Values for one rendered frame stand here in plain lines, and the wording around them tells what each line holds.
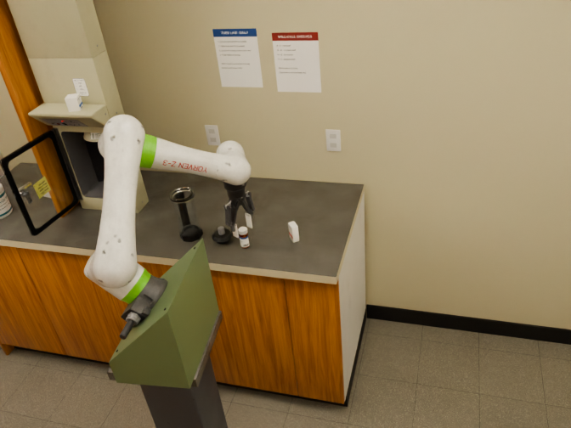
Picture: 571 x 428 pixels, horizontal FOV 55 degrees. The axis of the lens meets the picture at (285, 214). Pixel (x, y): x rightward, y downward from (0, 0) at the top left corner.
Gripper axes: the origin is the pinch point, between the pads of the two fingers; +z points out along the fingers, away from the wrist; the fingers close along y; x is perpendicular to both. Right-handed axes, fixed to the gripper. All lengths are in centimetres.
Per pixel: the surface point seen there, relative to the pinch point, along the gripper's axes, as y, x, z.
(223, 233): 2.8, -9.9, 5.9
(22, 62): 28, -96, -64
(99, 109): 17, -60, -46
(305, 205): -39.0, 1.1, 10.1
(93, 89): 15, -66, -53
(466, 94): -92, 51, -37
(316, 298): -5.2, 34.6, 25.6
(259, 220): -17.3, -8.3, 10.2
